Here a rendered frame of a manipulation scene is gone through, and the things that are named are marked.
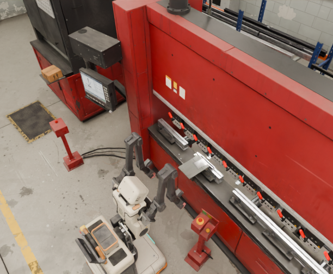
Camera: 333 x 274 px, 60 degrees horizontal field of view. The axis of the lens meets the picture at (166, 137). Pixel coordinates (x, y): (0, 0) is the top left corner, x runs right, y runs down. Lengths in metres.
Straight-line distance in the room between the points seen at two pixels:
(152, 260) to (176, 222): 0.69
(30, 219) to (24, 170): 0.83
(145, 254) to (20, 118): 3.30
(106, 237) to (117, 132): 2.35
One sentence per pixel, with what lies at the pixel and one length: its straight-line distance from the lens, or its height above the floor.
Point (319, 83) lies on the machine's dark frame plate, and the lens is 1.93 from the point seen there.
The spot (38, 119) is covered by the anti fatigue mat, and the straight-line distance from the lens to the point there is 5.32.
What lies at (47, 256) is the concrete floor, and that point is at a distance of 3.83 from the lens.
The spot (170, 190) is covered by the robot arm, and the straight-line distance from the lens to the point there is 2.34.
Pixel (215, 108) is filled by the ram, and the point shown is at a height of 1.77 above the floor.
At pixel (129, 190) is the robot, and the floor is 1.36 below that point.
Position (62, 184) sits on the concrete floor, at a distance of 4.28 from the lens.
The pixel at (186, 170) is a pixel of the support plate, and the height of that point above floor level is 1.00.
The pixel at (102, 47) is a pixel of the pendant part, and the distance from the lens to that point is 2.88.
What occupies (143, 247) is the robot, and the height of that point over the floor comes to 0.28.
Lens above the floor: 3.33
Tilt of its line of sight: 47 degrees down
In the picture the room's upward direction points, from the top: 1 degrees counter-clockwise
